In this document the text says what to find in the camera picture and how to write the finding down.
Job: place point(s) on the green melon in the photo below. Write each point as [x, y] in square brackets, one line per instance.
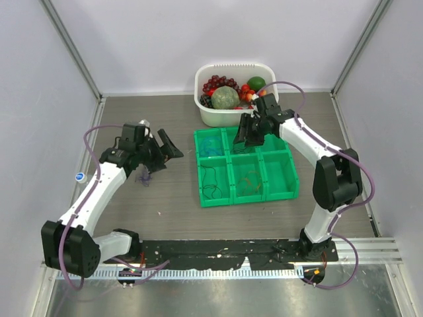
[225, 98]

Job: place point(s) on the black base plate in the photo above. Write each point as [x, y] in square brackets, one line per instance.
[223, 255]

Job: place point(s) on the white cable duct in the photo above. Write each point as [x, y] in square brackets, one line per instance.
[117, 272]

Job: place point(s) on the white plastic basin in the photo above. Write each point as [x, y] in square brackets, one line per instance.
[241, 72]

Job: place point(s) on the dark grape bunch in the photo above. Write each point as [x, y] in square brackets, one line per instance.
[206, 101]

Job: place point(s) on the clear plastic bottle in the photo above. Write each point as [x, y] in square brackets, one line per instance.
[82, 180]

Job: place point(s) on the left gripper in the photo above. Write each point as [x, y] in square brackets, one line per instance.
[168, 148]

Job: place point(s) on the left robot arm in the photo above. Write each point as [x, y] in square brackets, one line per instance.
[68, 244]

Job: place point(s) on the green lime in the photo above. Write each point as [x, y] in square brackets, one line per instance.
[256, 83]

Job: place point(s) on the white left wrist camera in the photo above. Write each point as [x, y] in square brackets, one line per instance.
[145, 128]

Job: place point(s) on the green compartment tray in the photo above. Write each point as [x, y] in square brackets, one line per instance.
[231, 174]

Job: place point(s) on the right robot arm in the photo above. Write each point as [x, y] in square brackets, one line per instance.
[337, 178]

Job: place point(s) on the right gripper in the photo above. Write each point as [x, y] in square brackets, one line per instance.
[244, 133]

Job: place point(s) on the red grape bunch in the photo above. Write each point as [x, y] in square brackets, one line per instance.
[216, 82]

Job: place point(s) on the red cherries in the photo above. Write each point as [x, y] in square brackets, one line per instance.
[246, 97]

